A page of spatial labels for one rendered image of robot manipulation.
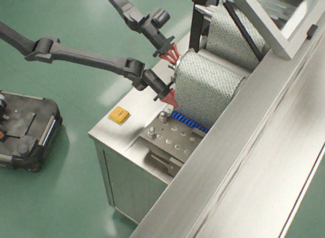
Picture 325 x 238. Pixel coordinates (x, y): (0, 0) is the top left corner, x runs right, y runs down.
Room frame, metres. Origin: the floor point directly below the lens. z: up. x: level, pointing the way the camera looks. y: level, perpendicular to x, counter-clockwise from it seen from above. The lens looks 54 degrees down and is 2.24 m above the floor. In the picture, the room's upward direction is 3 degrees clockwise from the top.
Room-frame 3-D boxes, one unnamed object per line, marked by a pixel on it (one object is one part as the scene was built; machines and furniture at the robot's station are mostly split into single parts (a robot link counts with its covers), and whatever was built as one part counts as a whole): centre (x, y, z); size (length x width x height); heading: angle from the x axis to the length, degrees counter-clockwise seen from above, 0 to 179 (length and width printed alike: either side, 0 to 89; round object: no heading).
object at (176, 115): (0.87, -0.14, 1.03); 0.21 x 0.04 x 0.03; 58
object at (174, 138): (0.77, -0.12, 1.00); 0.40 x 0.16 x 0.06; 58
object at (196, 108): (0.89, -0.15, 1.11); 0.23 x 0.01 x 0.18; 58
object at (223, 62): (1.04, -0.25, 1.17); 0.26 x 0.12 x 0.12; 58
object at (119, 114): (0.99, 0.20, 0.91); 0.07 x 0.07 x 0.02; 58
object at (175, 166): (0.68, -0.08, 0.96); 0.10 x 0.03 x 0.11; 58
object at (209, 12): (1.23, -0.19, 1.33); 0.06 x 0.06 x 0.06; 58
